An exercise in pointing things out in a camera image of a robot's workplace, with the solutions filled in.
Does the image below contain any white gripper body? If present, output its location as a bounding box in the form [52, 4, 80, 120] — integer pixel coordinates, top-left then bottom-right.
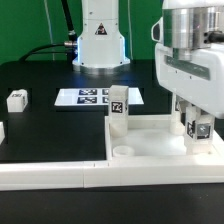
[155, 43, 224, 119]

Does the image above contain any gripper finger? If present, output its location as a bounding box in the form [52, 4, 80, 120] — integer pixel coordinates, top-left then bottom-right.
[176, 97, 191, 124]
[196, 123, 211, 139]

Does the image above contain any white square table top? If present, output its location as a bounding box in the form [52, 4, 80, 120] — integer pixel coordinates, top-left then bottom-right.
[105, 115, 224, 160]

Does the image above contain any white marker plate with tags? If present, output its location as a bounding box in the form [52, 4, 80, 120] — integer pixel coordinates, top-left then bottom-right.
[54, 87, 145, 108]

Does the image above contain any white U-shaped obstacle fence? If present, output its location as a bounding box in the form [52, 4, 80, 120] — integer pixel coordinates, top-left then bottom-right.
[0, 116, 224, 192]

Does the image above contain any white block at left edge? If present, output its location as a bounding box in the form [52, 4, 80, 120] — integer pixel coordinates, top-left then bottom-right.
[0, 122, 5, 145]

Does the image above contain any black cable thick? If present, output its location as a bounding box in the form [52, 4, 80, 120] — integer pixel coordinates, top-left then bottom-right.
[61, 0, 76, 41]

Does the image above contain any black cable horizontal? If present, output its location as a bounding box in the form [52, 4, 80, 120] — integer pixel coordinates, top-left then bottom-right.
[19, 41, 78, 62]

